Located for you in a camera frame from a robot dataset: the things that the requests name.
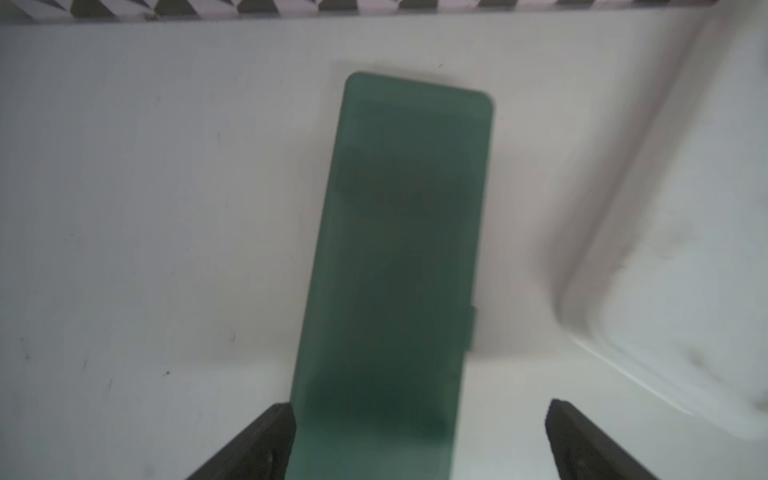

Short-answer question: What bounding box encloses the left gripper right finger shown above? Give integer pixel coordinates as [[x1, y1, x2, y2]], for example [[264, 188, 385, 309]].
[[545, 399, 657, 480]]

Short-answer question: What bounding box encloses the dark green pencil case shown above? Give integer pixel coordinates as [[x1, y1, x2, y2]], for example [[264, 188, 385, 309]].
[[287, 71, 494, 479]]

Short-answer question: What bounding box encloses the white pencil case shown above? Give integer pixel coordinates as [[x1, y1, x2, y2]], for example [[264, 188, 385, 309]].
[[557, 1, 767, 440]]

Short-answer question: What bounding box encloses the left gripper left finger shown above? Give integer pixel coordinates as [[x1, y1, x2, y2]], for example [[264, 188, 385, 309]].
[[188, 403, 296, 480]]

